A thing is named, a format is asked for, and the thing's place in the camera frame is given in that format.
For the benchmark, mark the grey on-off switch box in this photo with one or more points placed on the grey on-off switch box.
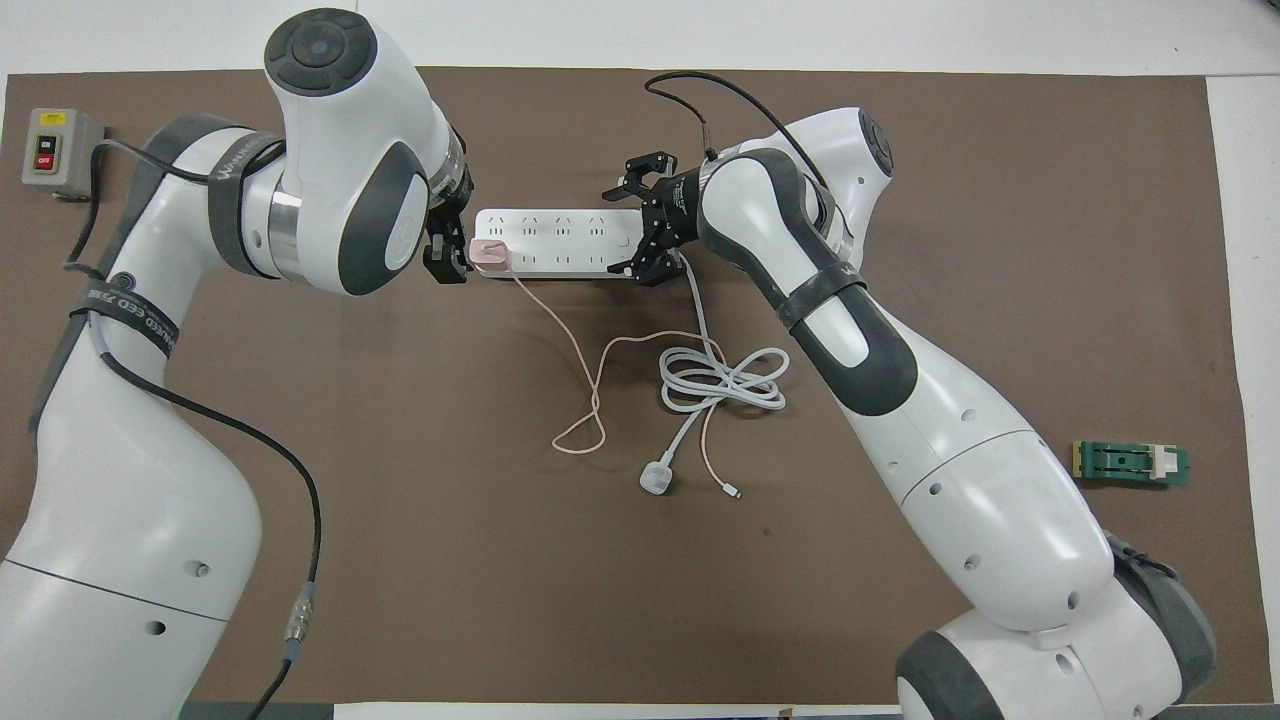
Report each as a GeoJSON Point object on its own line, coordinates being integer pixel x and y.
{"type": "Point", "coordinates": [45, 150]}

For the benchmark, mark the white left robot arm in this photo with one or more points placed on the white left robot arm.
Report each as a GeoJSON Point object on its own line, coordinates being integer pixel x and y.
{"type": "Point", "coordinates": [100, 500]}

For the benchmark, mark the white power strip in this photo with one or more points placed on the white power strip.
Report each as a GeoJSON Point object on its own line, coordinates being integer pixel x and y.
{"type": "Point", "coordinates": [560, 245]}

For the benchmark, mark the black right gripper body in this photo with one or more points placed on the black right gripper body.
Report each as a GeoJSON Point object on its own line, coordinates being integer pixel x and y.
{"type": "Point", "coordinates": [672, 210]}

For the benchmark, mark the pink charger adapter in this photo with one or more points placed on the pink charger adapter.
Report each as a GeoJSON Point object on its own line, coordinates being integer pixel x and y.
{"type": "Point", "coordinates": [489, 253]}

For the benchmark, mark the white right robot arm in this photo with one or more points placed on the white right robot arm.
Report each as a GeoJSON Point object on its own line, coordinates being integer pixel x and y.
{"type": "Point", "coordinates": [980, 480]}

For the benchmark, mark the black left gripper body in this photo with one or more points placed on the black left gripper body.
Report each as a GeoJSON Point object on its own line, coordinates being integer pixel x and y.
{"type": "Point", "coordinates": [452, 192]}

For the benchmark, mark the brown table mat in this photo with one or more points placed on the brown table mat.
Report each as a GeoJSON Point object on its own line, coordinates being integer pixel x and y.
{"type": "Point", "coordinates": [500, 580]}

